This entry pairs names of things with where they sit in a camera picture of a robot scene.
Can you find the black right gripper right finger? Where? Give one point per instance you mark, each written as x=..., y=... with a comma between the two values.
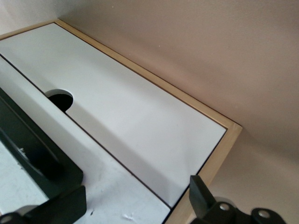
x=198, y=196

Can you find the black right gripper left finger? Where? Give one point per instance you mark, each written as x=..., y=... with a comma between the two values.
x=67, y=205

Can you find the white drawer with round notch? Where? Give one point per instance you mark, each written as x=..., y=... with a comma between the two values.
x=140, y=105

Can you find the light wooden cabinet frame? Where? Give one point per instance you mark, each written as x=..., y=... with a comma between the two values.
x=231, y=131

